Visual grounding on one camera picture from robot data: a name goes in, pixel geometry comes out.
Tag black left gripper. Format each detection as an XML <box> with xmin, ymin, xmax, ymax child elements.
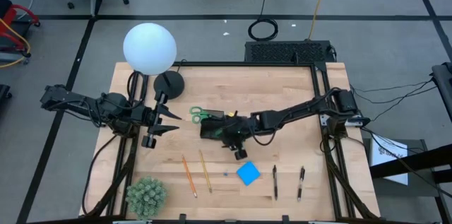
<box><xmin>141</xmin><ymin>90</ymin><xmax>183</xmax><ymax>149</ymax></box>

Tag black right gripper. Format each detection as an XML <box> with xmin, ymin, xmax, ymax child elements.
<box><xmin>218</xmin><ymin>111</ymin><xmax>256</xmax><ymax>162</ymax></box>

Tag blue sticky note pad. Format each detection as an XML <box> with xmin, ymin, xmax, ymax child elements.
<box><xmin>235</xmin><ymin>160</ymin><xmax>261</xmax><ymax>187</ymax></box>

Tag yellow pencil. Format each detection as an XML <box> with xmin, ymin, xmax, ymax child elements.
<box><xmin>198</xmin><ymin>149</ymin><xmax>213</xmax><ymax>194</ymax></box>

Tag green-handled scissors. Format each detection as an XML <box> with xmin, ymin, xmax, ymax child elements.
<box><xmin>189</xmin><ymin>106</ymin><xmax>225</xmax><ymax>125</ymax></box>

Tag black pen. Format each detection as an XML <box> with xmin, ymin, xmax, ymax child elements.
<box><xmin>272</xmin><ymin>165</ymin><xmax>279</xmax><ymax>201</ymax></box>

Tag orange pencil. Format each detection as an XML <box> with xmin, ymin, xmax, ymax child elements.
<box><xmin>181</xmin><ymin>155</ymin><xmax>198</xmax><ymax>199</ymax></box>

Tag dark maroon pen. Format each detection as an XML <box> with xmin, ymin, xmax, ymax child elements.
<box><xmin>297</xmin><ymin>165</ymin><xmax>306</xmax><ymax>203</ymax></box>

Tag black mesh desk organizer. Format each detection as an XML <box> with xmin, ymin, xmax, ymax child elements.
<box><xmin>199</xmin><ymin>109</ymin><xmax>248</xmax><ymax>141</ymax></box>

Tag artificial green potted plant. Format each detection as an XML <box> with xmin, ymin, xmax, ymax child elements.
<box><xmin>125</xmin><ymin>176</ymin><xmax>169</xmax><ymax>220</ymax></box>

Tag white globe table lamp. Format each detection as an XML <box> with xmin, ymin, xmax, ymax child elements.
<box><xmin>122</xmin><ymin>22</ymin><xmax>186</xmax><ymax>100</ymax></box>

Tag black perforated case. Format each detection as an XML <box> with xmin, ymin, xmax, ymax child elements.
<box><xmin>244</xmin><ymin>40</ymin><xmax>336</xmax><ymax>64</ymax></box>

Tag white paper sheet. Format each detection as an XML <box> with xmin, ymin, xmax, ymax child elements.
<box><xmin>369</xmin><ymin>134</ymin><xmax>409</xmax><ymax>186</ymax></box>

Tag black stand beam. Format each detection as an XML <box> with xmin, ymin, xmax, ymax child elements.
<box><xmin>369</xmin><ymin>144</ymin><xmax>452</xmax><ymax>184</ymax></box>

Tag red cart with black pad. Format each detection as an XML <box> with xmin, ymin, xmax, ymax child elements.
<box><xmin>0</xmin><ymin>0</ymin><xmax>41</xmax><ymax>66</ymax></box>

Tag black equipment block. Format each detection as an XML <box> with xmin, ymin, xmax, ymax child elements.
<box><xmin>429</xmin><ymin>61</ymin><xmax>452</xmax><ymax>122</ymax></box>

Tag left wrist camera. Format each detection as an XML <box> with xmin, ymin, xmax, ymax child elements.
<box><xmin>132</xmin><ymin>103</ymin><xmax>155</xmax><ymax>126</ymax></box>

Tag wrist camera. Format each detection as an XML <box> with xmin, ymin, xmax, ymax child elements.
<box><xmin>132</xmin><ymin>103</ymin><xmax>155</xmax><ymax>126</ymax></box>
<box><xmin>222</xmin><ymin>119</ymin><xmax>245</xmax><ymax>143</ymax></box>

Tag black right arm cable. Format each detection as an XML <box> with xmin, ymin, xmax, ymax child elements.
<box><xmin>252</xmin><ymin>124</ymin><xmax>278</xmax><ymax>147</ymax></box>

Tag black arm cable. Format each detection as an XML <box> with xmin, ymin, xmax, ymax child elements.
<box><xmin>126</xmin><ymin>70</ymin><xmax>146</xmax><ymax>110</ymax></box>
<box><xmin>252</xmin><ymin>124</ymin><xmax>278</xmax><ymax>147</ymax></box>

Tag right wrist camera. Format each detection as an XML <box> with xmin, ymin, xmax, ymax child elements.
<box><xmin>222</xmin><ymin>119</ymin><xmax>245</xmax><ymax>143</ymax></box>

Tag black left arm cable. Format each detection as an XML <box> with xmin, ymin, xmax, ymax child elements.
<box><xmin>126</xmin><ymin>70</ymin><xmax>146</xmax><ymax>110</ymax></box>

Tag black aluminium table frame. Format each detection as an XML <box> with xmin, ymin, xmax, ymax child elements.
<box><xmin>80</xmin><ymin>60</ymin><xmax>381</xmax><ymax>224</ymax></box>

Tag coiled black cable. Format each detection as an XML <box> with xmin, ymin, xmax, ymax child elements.
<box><xmin>247</xmin><ymin>0</ymin><xmax>280</xmax><ymax>42</ymax></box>

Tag yellow floor cable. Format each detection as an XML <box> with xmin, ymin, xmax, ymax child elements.
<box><xmin>0</xmin><ymin>18</ymin><xmax>32</xmax><ymax>69</ymax></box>

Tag yellow hanging cable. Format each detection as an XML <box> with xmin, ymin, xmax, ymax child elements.
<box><xmin>307</xmin><ymin>0</ymin><xmax>333</xmax><ymax>40</ymax></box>

